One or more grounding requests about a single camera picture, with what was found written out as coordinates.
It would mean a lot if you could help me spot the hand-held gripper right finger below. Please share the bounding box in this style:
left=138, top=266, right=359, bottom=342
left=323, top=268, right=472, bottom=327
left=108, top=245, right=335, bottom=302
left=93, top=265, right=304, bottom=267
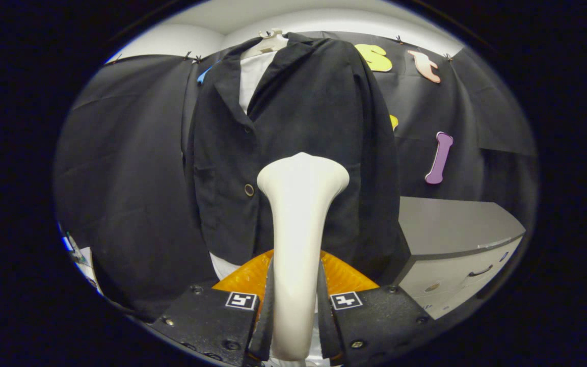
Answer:
left=316, top=250, right=440, bottom=367

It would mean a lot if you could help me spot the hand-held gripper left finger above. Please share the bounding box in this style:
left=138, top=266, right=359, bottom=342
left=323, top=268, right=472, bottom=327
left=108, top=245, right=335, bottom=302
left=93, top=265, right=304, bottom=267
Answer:
left=150, top=249, right=274, bottom=367

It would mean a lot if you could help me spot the black suit jacket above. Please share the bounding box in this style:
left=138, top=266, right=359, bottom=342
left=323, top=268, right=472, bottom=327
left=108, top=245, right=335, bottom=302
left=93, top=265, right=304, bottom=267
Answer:
left=184, top=32, right=410, bottom=286

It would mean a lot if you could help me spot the white shirt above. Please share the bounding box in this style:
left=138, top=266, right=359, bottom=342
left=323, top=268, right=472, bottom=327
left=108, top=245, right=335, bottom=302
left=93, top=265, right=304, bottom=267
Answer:
left=209, top=50, right=278, bottom=281

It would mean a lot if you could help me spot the white clothes hanger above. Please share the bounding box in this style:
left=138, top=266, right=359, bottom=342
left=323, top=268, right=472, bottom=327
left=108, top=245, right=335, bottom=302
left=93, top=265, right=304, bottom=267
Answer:
left=243, top=28, right=289, bottom=58

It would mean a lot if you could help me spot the grey cabinet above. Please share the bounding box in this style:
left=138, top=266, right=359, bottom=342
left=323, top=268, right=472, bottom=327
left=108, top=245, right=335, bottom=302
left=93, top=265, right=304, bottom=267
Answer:
left=393, top=196, right=526, bottom=321

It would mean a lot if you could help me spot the black backdrop cloth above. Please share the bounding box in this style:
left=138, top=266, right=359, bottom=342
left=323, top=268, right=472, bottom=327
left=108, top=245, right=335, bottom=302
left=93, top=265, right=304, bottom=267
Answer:
left=54, top=31, right=538, bottom=322

